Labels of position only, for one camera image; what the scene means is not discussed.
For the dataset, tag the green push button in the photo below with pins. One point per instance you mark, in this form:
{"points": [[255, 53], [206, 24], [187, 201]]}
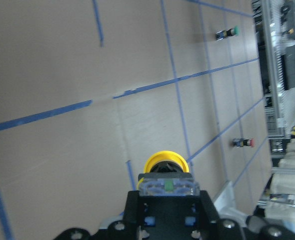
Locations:
{"points": [[224, 34]]}

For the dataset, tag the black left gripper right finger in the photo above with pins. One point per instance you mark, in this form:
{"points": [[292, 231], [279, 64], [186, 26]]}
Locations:
{"points": [[207, 212]]}

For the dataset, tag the red push button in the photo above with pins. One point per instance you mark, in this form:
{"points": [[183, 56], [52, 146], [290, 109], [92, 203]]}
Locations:
{"points": [[243, 142]]}

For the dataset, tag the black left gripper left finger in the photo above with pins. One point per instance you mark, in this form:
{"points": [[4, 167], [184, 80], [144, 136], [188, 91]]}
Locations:
{"points": [[134, 208]]}

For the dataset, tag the yellow push button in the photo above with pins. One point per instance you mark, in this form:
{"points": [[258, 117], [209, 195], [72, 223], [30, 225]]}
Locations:
{"points": [[167, 174]]}

